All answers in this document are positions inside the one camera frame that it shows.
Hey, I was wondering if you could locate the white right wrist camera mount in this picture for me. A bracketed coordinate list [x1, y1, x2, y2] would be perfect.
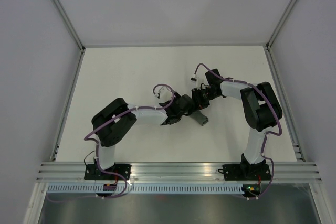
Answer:
[191, 76, 204, 89]

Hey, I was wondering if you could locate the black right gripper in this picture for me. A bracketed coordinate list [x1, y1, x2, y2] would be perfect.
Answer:
[189, 87, 219, 113]

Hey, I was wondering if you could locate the aluminium front rail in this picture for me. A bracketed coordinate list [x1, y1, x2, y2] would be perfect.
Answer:
[35, 162, 322, 184]

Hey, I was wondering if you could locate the white slotted cable duct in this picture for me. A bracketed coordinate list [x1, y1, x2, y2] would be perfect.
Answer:
[47, 183, 244, 194]

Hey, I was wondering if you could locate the grey cloth napkin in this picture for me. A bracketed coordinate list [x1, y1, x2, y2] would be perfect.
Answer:
[190, 111, 209, 126]

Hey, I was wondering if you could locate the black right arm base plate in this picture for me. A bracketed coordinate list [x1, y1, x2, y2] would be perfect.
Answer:
[217, 163, 271, 182]

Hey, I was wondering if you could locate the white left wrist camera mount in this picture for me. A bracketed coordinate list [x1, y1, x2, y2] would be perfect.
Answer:
[156, 86, 172, 103]

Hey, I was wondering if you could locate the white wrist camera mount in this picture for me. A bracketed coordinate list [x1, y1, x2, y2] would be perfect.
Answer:
[156, 86, 172, 103]
[191, 76, 204, 89]

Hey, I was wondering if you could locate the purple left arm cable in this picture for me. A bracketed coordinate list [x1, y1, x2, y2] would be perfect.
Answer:
[46, 83, 177, 204]

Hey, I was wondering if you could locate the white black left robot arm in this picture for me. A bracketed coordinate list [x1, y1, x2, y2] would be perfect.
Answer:
[91, 92, 197, 180]

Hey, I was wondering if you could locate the aluminium frame post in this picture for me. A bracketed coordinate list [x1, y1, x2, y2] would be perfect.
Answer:
[264, 0, 299, 50]
[51, 0, 85, 52]

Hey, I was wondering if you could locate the aluminium right frame post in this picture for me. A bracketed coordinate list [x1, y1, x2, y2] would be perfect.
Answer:
[264, 0, 299, 50]

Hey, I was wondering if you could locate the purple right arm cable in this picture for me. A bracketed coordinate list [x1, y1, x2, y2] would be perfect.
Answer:
[193, 62, 284, 200]

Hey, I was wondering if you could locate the aluminium left frame post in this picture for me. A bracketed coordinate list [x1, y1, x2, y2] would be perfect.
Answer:
[51, 0, 85, 52]

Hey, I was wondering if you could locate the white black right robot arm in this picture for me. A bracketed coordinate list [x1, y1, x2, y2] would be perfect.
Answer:
[191, 69, 283, 179]

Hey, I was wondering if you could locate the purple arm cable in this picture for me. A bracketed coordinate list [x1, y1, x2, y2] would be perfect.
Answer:
[193, 62, 284, 200]
[46, 83, 177, 204]

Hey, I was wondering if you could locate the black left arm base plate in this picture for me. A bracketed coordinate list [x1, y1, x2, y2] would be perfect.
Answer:
[83, 151, 131, 182]

